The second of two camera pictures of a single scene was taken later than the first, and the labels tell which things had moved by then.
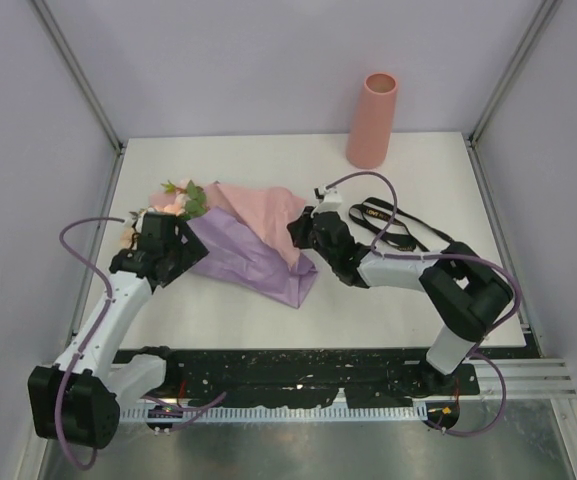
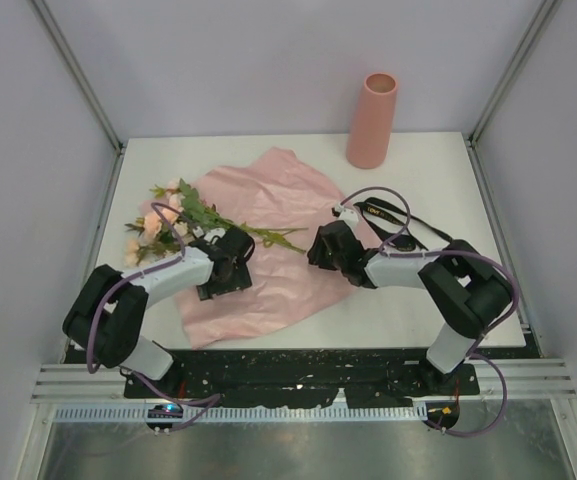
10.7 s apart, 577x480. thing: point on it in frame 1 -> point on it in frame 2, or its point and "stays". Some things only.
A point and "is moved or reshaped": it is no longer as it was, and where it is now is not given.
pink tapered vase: x=372 y=124 stays
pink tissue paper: x=262 y=212 is moved or reshaped
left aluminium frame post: x=97 y=108 stays
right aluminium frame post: x=534 y=31 stays
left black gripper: x=191 y=252 -> x=240 y=280
